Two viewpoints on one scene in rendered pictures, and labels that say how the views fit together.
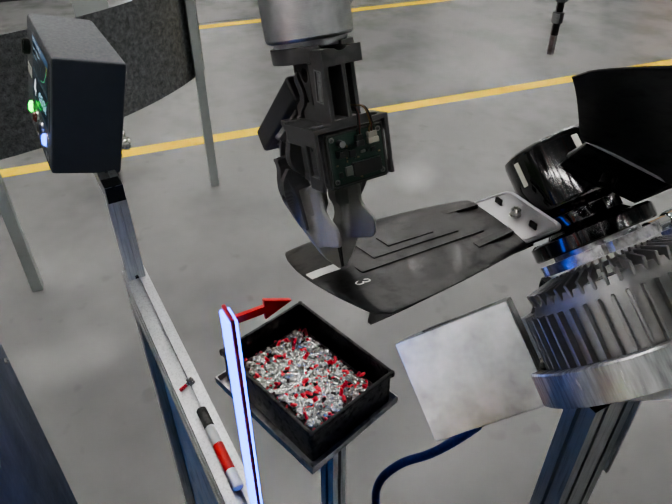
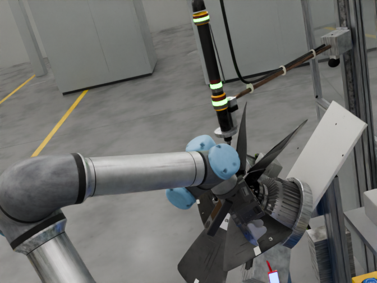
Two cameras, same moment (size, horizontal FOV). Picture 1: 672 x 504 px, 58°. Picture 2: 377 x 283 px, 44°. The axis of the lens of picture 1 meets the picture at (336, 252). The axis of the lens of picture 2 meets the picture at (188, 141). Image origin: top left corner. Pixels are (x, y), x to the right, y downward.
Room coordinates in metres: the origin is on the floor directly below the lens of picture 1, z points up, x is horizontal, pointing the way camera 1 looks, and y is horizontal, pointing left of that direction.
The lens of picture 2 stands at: (0.05, 1.02, 2.00)
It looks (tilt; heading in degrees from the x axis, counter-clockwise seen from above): 22 degrees down; 298
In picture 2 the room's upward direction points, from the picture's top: 14 degrees counter-clockwise
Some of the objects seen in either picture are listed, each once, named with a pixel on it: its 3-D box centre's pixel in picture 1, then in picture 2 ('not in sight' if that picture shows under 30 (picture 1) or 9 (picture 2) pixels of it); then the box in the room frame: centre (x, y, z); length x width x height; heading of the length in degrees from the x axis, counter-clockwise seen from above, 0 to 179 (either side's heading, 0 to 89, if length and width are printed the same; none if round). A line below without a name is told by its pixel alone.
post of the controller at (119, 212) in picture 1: (124, 230); not in sight; (0.86, 0.37, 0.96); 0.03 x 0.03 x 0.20; 29
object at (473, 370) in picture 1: (473, 366); (266, 263); (0.52, -0.18, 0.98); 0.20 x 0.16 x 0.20; 29
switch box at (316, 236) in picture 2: not in sight; (331, 253); (0.39, -0.57, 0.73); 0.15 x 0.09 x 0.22; 29
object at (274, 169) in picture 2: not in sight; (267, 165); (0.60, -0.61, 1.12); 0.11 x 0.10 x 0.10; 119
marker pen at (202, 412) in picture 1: (218, 446); not in sight; (0.49, 0.16, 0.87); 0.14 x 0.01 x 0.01; 30
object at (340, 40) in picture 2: not in sight; (337, 42); (0.30, -0.77, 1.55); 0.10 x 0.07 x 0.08; 64
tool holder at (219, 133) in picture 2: not in sight; (225, 117); (0.57, -0.21, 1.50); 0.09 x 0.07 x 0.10; 64
